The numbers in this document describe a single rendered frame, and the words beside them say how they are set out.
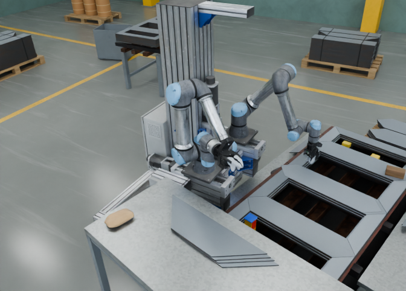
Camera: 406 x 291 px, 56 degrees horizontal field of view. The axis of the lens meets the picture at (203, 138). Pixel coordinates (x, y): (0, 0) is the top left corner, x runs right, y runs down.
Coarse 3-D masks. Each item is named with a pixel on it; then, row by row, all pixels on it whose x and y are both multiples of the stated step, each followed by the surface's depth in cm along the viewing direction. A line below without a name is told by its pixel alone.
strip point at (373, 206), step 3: (372, 201) 244; (375, 201) 244; (369, 204) 242; (372, 204) 242; (375, 204) 242; (366, 207) 240; (369, 207) 240; (372, 207) 240; (375, 207) 240; (378, 207) 239; (363, 210) 238; (366, 210) 237; (369, 210) 237; (372, 210) 237; (375, 210) 237; (378, 210) 237; (381, 210) 237
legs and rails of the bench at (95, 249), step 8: (88, 240) 209; (96, 248) 212; (96, 256) 214; (96, 264) 218; (104, 272) 224; (128, 272) 186; (104, 280) 227; (136, 280) 183; (104, 288) 229; (144, 288) 179
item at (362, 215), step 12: (360, 144) 305; (324, 156) 292; (396, 156) 288; (360, 168) 276; (288, 180) 267; (384, 180) 265; (276, 192) 259; (312, 192) 257; (336, 204) 247; (360, 216) 237; (276, 228) 229; (300, 240) 220; (312, 252) 215; (324, 264) 207
